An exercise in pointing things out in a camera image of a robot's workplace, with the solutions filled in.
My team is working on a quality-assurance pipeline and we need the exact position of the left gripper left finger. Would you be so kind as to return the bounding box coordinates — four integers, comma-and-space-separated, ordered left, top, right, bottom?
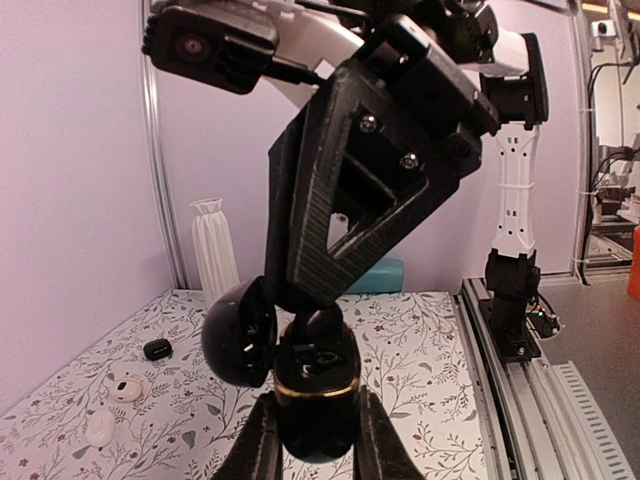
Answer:
212, 392, 280, 480

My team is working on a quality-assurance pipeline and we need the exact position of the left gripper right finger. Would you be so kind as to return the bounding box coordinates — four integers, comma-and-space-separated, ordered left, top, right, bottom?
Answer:
353, 387, 423, 480

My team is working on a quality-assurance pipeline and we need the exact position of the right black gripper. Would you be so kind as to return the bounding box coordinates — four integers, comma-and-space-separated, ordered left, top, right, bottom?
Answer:
282, 14, 498, 310

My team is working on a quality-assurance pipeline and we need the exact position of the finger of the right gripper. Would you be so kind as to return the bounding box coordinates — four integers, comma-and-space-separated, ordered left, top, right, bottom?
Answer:
264, 114, 310, 310

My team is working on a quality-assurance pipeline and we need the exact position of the black earbud one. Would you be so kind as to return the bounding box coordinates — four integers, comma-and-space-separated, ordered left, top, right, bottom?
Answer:
293, 304, 343, 344

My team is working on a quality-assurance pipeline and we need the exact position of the black earbud charging case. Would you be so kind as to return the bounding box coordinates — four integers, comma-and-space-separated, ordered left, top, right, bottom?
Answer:
201, 277, 361, 463

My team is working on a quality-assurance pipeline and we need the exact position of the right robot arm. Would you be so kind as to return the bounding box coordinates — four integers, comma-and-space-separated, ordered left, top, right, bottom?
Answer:
265, 1, 548, 362

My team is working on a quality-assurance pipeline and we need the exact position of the small black case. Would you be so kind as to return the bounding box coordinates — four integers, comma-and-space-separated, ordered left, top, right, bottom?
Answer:
143, 338, 173, 361

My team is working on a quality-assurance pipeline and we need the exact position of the white open earbud case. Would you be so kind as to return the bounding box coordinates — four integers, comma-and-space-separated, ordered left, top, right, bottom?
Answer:
106, 373, 144, 403

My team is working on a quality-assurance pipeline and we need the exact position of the teal cup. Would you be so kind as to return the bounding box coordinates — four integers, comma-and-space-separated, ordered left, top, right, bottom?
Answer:
346, 258, 405, 294

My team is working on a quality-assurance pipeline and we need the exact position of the white ribbed vase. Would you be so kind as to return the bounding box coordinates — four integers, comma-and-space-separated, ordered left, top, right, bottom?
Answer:
190, 198, 240, 306

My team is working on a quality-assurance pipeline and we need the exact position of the floral tablecloth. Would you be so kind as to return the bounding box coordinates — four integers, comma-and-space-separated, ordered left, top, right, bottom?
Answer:
1, 290, 488, 479

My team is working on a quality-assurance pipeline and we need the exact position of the red object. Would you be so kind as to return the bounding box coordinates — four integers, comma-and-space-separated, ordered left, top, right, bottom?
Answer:
627, 225, 640, 300

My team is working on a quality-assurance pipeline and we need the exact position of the right aluminium post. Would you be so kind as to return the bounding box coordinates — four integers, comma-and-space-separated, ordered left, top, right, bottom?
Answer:
139, 0, 190, 291

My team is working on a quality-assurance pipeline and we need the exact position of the front aluminium rail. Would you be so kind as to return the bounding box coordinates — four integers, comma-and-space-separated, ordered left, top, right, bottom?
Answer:
454, 278, 635, 479

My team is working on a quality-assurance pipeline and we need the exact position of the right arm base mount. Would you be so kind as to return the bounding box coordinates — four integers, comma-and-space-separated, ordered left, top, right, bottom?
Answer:
478, 298, 562, 364

